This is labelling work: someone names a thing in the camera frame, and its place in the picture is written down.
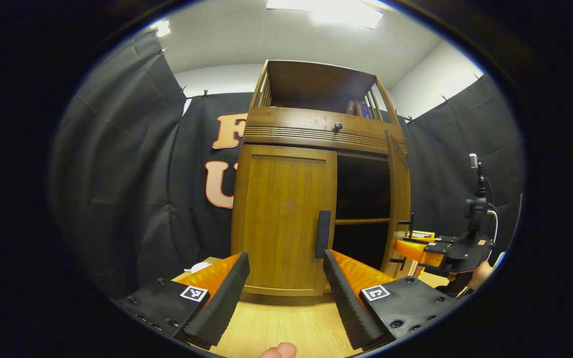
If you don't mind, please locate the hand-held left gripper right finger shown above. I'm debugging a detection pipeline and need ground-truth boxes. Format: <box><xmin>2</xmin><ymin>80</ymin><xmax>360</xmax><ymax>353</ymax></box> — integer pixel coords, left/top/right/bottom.
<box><xmin>322</xmin><ymin>249</ymin><xmax>459</xmax><ymax>351</ymax></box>

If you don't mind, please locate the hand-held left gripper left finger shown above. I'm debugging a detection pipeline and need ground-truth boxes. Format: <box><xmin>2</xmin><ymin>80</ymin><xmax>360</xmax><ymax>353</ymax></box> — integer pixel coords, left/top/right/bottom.
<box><xmin>117</xmin><ymin>252</ymin><xmax>251</xmax><ymax>349</ymax></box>

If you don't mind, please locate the black door handle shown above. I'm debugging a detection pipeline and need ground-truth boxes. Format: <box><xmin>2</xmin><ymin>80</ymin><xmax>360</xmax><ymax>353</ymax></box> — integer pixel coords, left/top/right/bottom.
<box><xmin>315</xmin><ymin>210</ymin><xmax>332</xmax><ymax>259</ymax></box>
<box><xmin>390</xmin><ymin>213</ymin><xmax>415</xmax><ymax>264</ymax></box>

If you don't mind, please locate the wooden shoe cabinet door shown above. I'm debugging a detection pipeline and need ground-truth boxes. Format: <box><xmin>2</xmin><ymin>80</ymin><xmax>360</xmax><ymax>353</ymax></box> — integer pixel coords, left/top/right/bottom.
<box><xmin>232</xmin><ymin>144</ymin><xmax>338</xmax><ymax>297</ymax></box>
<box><xmin>384</xmin><ymin>129</ymin><xmax>411</xmax><ymax>279</ymax></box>

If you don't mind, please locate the wooden double-door shoe cabinet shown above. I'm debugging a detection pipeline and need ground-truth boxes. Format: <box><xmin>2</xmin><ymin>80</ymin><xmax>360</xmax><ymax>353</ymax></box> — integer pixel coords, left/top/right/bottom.
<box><xmin>230</xmin><ymin>60</ymin><xmax>412</xmax><ymax>299</ymax></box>

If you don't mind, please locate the black backdrop cloth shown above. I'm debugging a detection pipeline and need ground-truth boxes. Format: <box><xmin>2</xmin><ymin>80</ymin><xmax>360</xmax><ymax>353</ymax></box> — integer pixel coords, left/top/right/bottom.
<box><xmin>50</xmin><ymin>30</ymin><xmax>526</xmax><ymax>299</ymax></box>

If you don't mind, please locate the large ceiling light panel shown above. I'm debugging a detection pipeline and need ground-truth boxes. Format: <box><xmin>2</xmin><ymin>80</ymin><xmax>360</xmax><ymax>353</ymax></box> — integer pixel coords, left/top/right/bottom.
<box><xmin>267</xmin><ymin>0</ymin><xmax>384</xmax><ymax>29</ymax></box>

